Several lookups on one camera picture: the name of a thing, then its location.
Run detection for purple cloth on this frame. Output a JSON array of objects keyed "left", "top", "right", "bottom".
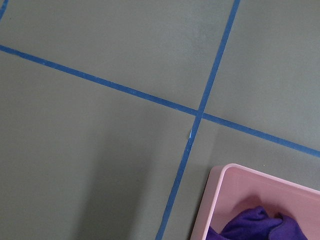
[{"left": 206, "top": 206, "right": 307, "bottom": 240}]

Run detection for pink plastic tray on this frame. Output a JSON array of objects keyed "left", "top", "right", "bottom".
[{"left": 190, "top": 163, "right": 320, "bottom": 240}]

